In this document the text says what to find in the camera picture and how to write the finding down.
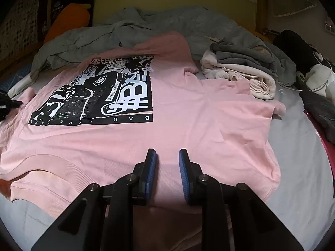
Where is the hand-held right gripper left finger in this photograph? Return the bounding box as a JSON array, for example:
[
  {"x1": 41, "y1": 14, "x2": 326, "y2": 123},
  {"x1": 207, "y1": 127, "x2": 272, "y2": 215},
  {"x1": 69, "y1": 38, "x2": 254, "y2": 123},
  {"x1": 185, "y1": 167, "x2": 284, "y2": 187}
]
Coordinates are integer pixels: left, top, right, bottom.
[{"x1": 31, "y1": 149, "x2": 159, "y2": 251}]

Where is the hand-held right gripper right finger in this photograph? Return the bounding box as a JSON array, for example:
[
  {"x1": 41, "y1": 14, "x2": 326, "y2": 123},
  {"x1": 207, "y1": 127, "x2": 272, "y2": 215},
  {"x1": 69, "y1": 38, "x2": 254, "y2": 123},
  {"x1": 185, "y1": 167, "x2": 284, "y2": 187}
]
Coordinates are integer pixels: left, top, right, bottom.
[{"x1": 179, "y1": 149, "x2": 297, "y2": 251}]

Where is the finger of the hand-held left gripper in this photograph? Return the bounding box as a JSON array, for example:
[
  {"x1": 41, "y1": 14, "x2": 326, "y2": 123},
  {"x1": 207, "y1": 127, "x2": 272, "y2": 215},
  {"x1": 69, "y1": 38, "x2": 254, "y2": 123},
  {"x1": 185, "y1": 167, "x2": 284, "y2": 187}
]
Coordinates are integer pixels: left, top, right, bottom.
[{"x1": 0, "y1": 90, "x2": 22, "y2": 122}]

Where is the pink printed T-shirt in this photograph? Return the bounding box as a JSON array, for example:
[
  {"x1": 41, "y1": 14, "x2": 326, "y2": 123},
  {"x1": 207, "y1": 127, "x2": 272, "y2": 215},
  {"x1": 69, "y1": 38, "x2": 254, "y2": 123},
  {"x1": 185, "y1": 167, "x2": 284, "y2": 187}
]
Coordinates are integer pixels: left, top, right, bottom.
[{"x1": 0, "y1": 31, "x2": 286, "y2": 251}]

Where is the blue pillow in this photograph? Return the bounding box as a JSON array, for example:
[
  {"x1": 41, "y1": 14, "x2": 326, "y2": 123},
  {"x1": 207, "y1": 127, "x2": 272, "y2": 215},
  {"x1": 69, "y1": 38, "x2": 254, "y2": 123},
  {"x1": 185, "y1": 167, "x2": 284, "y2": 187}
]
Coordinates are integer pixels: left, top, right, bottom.
[{"x1": 0, "y1": 68, "x2": 32, "y2": 92}]

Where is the patterned curtain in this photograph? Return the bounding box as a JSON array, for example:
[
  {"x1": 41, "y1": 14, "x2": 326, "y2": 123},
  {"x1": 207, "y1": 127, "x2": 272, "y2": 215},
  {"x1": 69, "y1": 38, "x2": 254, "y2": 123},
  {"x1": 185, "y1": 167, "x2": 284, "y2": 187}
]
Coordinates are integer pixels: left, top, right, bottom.
[{"x1": 0, "y1": 0, "x2": 40, "y2": 60}]

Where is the orange carrot plush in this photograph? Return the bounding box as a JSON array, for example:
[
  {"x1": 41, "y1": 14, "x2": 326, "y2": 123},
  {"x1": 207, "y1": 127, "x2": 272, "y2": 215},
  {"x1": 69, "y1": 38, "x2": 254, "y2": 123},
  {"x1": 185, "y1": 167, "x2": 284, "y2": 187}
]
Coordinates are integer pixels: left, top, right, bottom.
[{"x1": 43, "y1": 3, "x2": 91, "y2": 44}]

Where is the black printed banner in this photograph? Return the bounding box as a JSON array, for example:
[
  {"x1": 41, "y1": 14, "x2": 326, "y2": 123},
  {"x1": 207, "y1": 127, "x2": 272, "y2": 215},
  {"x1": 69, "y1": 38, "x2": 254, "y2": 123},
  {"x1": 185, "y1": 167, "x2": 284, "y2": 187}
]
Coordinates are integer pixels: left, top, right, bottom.
[{"x1": 37, "y1": 0, "x2": 96, "y2": 40}]

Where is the grey printed bed sheet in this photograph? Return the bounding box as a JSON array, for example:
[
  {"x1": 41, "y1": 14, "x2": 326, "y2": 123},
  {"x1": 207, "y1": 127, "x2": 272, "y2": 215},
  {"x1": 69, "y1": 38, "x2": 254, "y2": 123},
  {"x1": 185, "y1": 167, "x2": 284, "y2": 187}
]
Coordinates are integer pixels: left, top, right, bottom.
[{"x1": 0, "y1": 42, "x2": 335, "y2": 251}]

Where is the cream folded garment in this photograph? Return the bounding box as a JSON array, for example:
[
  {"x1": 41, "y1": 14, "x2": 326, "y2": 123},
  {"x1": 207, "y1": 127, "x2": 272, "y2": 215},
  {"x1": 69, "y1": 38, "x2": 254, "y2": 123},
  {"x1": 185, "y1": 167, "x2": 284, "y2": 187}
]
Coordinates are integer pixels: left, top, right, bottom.
[{"x1": 200, "y1": 50, "x2": 276, "y2": 100}]

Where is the grey folded garment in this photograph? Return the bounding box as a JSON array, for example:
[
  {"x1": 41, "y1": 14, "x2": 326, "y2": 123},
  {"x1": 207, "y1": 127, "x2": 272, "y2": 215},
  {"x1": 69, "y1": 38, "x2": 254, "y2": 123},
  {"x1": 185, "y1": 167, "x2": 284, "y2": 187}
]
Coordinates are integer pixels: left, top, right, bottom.
[{"x1": 211, "y1": 37, "x2": 279, "y2": 79}]

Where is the red cloth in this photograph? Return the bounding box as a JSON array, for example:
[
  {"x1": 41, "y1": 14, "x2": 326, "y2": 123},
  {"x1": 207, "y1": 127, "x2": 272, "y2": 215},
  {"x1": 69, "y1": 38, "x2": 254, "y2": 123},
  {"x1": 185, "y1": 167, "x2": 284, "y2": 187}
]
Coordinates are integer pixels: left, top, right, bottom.
[{"x1": 304, "y1": 110, "x2": 335, "y2": 168}]

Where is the dark grey garment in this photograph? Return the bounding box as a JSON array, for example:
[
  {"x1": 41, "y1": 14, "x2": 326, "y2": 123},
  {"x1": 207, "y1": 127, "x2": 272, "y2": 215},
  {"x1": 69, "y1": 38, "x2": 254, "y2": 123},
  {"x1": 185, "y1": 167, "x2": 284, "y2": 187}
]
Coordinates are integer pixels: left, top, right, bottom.
[{"x1": 298, "y1": 89, "x2": 335, "y2": 144}]

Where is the grey-green duvet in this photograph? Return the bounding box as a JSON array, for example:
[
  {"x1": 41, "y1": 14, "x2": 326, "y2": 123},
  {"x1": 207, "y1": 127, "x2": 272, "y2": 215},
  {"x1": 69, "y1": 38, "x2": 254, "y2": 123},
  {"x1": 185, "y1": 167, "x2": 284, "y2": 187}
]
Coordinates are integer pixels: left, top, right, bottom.
[{"x1": 8, "y1": 5, "x2": 297, "y2": 97}]

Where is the white fluffy garment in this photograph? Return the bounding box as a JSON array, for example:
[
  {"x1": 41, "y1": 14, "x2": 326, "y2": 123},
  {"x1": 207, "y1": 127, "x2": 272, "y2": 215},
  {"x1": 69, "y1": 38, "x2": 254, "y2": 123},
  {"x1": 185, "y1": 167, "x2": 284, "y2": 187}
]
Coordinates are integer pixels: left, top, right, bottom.
[{"x1": 305, "y1": 64, "x2": 335, "y2": 98}]

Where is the black clothing pile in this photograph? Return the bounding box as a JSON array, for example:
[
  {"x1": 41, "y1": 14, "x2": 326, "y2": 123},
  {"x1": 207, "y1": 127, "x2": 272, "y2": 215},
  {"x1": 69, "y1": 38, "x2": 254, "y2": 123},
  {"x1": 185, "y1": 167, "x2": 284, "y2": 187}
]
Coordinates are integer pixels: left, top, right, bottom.
[{"x1": 272, "y1": 29, "x2": 335, "y2": 79}]

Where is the white charging cable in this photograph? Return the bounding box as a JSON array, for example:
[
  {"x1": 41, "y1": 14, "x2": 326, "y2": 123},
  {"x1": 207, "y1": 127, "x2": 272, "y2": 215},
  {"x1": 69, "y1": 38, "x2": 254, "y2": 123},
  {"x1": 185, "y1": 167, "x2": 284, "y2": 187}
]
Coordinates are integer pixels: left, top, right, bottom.
[{"x1": 313, "y1": 51, "x2": 335, "y2": 92}]

